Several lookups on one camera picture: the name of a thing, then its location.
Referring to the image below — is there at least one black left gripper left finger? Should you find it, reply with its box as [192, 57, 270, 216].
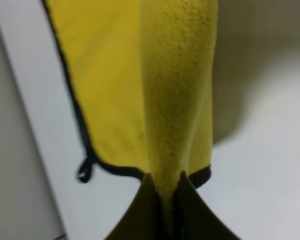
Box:
[106, 173, 170, 240]

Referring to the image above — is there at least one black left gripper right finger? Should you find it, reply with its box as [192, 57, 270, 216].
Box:
[174, 171, 239, 240]

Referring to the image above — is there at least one yellow towel with black trim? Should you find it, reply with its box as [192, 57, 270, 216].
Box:
[41, 0, 219, 236]

